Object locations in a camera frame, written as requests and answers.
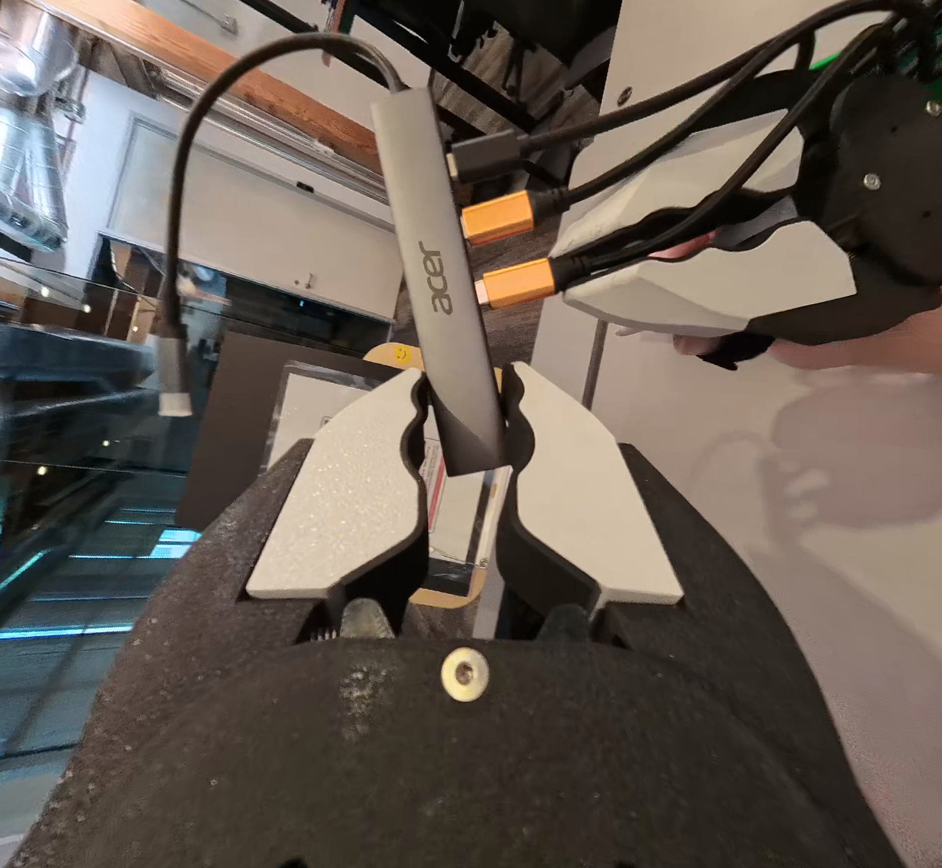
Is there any person's right hand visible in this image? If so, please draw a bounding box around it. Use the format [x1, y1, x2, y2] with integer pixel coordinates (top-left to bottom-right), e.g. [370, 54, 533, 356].
[671, 305, 942, 374]

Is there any round spiral metal duct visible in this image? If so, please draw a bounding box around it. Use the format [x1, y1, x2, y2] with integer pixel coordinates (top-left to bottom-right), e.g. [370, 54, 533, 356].
[0, 3, 75, 254]

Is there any grey usb hub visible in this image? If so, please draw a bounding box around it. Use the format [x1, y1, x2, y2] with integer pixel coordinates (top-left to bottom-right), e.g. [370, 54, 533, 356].
[157, 32, 510, 479]

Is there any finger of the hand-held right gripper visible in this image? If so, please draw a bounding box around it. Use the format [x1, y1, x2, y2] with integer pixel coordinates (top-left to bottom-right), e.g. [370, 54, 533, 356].
[561, 216, 860, 339]
[548, 106, 811, 273]

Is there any black cable with copper plug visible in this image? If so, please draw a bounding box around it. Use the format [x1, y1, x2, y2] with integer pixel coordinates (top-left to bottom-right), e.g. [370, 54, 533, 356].
[474, 14, 928, 310]
[460, 7, 928, 247]

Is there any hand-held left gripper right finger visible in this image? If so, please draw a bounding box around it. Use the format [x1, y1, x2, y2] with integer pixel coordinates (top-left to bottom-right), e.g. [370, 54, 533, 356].
[499, 362, 685, 622]

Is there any wooden backed black sign board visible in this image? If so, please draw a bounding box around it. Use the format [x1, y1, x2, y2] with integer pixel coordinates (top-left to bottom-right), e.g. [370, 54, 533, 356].
[177, 327, 516, 607]

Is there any white instruction sheet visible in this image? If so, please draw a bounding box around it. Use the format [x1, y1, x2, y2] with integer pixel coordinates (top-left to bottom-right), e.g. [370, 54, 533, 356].
[263, 362, 516, 567]

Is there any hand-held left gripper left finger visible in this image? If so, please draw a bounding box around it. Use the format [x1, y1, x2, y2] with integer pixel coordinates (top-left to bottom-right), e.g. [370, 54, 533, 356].
[244, 368, 431, 639]

